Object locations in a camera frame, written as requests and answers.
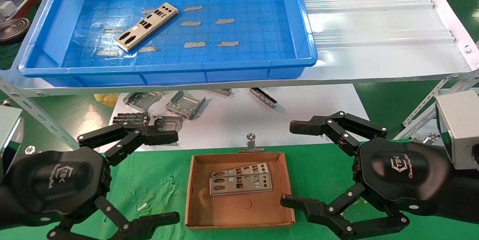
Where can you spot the shallow cardboard box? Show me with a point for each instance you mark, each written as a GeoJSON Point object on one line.
{"type": "Point", "coordinates": [239, 210]}

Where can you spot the small grey metal bracket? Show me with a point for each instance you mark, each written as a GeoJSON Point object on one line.
{"type": "Point", "coordinates": [221, 91]}

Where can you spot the black round speaker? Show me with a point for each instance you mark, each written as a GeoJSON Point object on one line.
{"type": "Point", "coordinates": [13, 28]}

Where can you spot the small white box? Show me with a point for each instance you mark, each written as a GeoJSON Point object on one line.
{"type": "Point", "coordinates": [6, 8]}

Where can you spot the white sheet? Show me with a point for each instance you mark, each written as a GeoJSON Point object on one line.
{"type": "Point", "coordinates": [232, 120]}

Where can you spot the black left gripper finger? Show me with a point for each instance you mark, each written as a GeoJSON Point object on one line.
{"type": "Point", "coordinates": [161, 137]}

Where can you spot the perforated metal angle strut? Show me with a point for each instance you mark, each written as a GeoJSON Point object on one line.
{"type": "Point", "coordinates": [30, 107]}
{"type": "Point", "coordinates": [424, 103]}

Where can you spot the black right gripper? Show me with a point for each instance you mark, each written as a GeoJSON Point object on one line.
{"type": "Point", "coordinates": [400, 176]}

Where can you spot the silver metal IO shield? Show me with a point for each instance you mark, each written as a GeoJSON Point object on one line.
{"type": "Point", "coordinates": [226, 173]}
{"type": "Point", "coordinates": [140, 33]}
{"type": "Point", "coordinates": [229, 184]}

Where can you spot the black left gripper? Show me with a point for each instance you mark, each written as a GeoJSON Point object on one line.
{"type": "Point", "coordinates": [56, 184]}

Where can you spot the blue plastic tray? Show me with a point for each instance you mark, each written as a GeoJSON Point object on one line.
{"type": "Point", "coordinates": [243, 8]}

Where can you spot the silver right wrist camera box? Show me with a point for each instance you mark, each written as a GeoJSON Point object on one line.
{"type": "Point", "coordinates": [460, 120]}

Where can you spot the yellow crumpled plastic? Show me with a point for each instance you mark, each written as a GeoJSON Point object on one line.
{"type": "Point", "coordinates": [106, 100]}

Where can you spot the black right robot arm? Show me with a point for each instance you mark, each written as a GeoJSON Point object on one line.
{"type": "Point", "coordinates": [466, 195]}

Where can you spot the stacked toothed metal brackets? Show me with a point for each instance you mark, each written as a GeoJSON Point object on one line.
{"type": "Point", "coordinates": [131, 118]}

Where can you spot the dark narrow metal bracket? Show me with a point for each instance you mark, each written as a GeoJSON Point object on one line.
{"type": "Point", "coordinates": [263, 97]}

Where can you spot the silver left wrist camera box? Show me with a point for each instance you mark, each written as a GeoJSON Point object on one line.
{"type": "Point", "coordinates": [7, 128]}

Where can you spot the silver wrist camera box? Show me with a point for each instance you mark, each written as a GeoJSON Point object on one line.
{"type": "Point", "coordinates": [460, 120]}
{"type": "Point", "coordinates": [7, 128]}

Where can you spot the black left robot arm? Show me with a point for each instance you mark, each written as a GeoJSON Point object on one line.
{"type": "Point", "coordinates": [5, 206]}

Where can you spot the green cloth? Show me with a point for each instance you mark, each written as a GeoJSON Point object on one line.
{"type": "Point", "coordinates": [157, 180]}

